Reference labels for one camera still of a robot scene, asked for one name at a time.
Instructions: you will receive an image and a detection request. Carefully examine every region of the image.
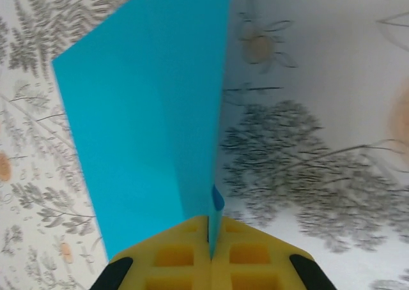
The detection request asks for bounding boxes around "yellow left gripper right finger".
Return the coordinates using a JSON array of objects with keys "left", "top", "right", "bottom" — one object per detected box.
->
[{"left": 210, "top": 216, "right": 335, "bottom": 290}]

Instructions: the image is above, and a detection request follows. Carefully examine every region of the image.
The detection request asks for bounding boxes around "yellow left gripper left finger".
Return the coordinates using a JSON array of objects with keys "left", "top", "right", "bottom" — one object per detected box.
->
[{"left": 91, "top": 215, "right": 212, "bottom": 290}]

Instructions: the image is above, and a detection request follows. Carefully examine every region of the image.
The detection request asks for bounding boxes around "floral table cover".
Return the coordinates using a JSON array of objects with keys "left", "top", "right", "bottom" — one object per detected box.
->
[{"left": 0, "top": 0, "right": 409, "bottom": 290}]

